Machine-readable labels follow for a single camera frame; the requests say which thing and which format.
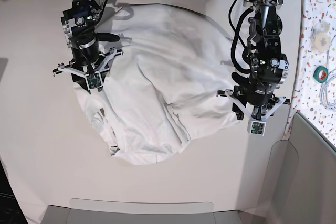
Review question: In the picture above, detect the grey chair right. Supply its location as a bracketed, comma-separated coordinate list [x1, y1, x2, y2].
[239, 113, 335, 223]

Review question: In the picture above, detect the clear tape dispenser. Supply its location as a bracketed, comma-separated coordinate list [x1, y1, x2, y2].
[310, 22, 331, 53]

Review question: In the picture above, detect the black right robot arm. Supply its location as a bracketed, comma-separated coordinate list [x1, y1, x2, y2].
[52, 0, 123, 92]

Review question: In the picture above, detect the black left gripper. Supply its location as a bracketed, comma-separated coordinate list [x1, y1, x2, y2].
[232, 79, 278, 121]

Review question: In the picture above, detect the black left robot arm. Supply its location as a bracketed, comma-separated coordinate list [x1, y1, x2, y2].
[230, 0, 289, 121]

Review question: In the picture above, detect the terrazzo pattern side surface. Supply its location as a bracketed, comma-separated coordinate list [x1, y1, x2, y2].
[284, 0, 335, 145]

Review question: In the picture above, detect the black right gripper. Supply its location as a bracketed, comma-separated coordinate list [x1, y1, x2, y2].
[70, 47, 110, 90]

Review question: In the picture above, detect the white t-shirt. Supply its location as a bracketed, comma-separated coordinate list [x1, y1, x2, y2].
[73, 4, 238, 165]

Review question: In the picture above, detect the white coiled cable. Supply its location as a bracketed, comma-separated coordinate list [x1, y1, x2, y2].
[319, 35, 336, 110]

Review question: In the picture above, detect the green tape roll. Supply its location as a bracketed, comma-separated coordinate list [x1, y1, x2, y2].
[313, 66, 329, 83]

